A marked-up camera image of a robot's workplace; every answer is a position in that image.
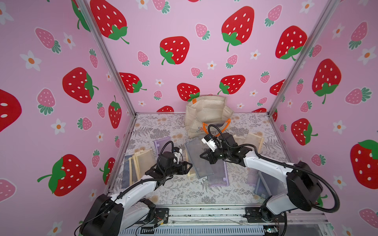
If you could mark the grey mesh pencil pouch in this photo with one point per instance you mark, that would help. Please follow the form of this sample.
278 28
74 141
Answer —
201 166

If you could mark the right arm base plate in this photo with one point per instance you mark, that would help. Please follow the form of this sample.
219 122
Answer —
258 215

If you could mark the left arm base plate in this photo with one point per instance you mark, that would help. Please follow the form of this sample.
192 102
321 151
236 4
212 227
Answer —
155 216

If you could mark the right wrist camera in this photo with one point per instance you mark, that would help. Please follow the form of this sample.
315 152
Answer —
210 142

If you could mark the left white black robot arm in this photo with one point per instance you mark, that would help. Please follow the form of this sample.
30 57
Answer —
109 215

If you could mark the purple mesh pouch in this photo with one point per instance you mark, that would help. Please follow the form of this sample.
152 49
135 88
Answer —
219 178
159 143

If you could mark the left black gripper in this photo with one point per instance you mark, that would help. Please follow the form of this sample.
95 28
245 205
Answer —
182 164

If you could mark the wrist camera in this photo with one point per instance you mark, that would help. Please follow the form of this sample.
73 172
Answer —
178 154
210 142

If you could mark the cream canvas tote bag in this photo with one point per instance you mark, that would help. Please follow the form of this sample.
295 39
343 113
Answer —
204 111

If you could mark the grey pouch near right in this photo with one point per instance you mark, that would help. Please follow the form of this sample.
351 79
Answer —
264 184

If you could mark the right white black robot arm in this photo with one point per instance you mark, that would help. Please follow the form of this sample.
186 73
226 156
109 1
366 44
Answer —
303 186

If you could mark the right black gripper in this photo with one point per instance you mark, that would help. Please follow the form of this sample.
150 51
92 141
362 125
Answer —
214 154

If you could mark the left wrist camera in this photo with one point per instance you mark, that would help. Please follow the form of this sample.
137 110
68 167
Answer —
178 154

